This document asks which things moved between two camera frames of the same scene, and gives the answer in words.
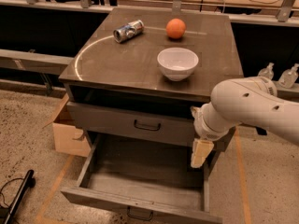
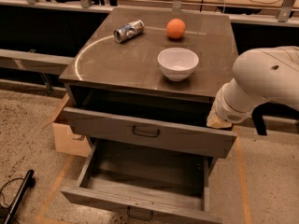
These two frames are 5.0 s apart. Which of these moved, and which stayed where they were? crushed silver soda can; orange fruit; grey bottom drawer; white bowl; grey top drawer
Moved: grey top drawer
Stayed: crushed silver soda can; white bowl; orange fruit; grey bottom drawer
